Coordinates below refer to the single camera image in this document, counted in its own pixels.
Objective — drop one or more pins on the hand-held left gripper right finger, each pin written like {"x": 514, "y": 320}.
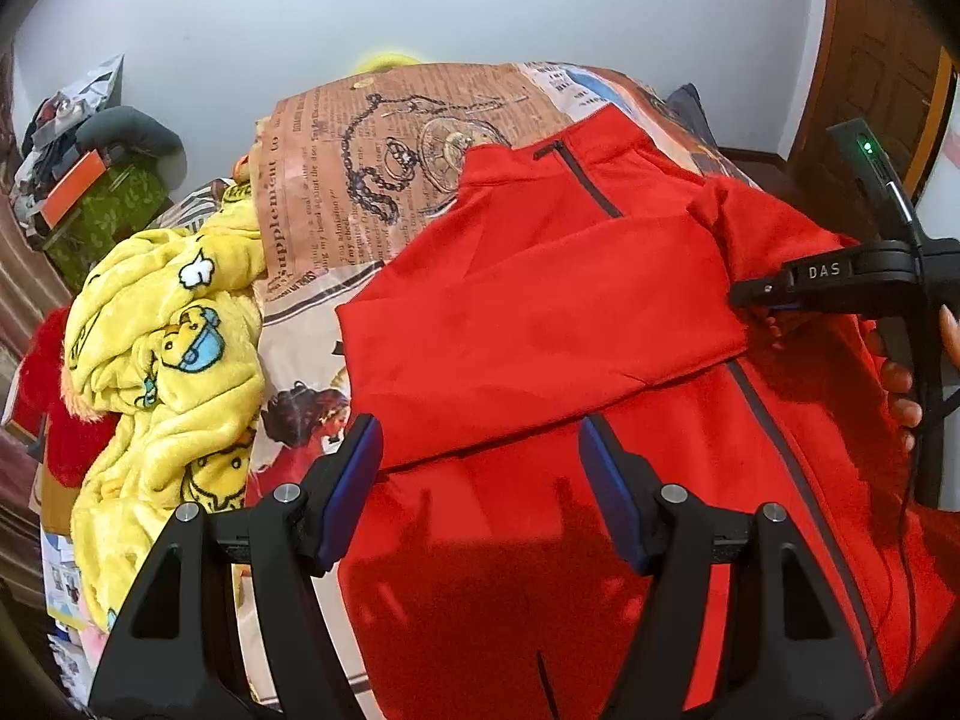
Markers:
{"x": 607, "y": 495}

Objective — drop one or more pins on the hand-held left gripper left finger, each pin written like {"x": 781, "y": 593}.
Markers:
{"x": 360, "y": 465}

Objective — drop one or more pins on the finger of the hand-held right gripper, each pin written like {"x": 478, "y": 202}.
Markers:
{"x": 814, "y": 274}

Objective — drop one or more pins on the red zip jacket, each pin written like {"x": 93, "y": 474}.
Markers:
{"x": 570, "y": 292}

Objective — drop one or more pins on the person's right hand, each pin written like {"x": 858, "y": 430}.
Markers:
{"x": 896, "y": 382}

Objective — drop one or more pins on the dark blue pillow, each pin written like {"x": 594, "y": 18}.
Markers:
{"x": 686, "y": 112}

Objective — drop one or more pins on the yellow duck print blanket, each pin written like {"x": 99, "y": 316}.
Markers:
{"x": 165, "y": 390}

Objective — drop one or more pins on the brown wooden door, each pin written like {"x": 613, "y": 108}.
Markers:
{"x": 870, "y": 45}

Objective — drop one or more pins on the red fluffy cloth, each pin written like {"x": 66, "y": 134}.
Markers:
{"x": 71, "y": 427}

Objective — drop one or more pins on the newspaper print bed sheet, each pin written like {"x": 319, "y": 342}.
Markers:
{"x": 352, "y": 165}

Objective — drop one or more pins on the grey striped cloth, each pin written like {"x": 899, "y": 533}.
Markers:
{"x": 196, "y": 199}

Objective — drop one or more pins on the green leaf print box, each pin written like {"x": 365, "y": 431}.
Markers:
{"x": 112, "y": 210}

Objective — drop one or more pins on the orange box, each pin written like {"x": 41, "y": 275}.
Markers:
{"x": 71, "y": 191}

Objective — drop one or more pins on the yellow plush toy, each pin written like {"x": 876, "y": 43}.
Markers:
{"x": 386, "y": 61}

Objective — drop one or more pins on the grey neck pillow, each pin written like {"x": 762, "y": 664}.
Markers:
{"x": 127, "y": 127}

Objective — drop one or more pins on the printed paper bag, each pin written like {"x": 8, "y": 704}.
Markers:
{"x": 94, "y": 86}

